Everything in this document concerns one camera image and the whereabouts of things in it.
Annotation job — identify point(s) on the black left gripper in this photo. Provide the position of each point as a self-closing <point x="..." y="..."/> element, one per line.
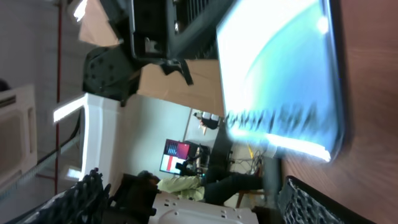
<point x="165" y="33"/>

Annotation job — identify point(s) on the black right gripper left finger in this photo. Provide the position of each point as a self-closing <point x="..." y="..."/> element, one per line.
<point x="84" y="202"/>

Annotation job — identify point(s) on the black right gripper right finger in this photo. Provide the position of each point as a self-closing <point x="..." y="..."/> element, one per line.
<point x="301" y="203"/>

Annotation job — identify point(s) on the Samsung Galaxy smartphone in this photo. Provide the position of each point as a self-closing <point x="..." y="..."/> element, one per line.
<point x="281" y="76"/>

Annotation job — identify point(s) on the cardboard backdrop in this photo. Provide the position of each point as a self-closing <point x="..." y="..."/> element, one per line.
<point x="204" y="94"/>

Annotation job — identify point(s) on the seated person in black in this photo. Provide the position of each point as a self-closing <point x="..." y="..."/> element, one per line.
<point x="215" y="187"/>

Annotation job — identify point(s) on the computer monitor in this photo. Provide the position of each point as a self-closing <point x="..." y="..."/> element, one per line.
<point x="175" y="152"/>

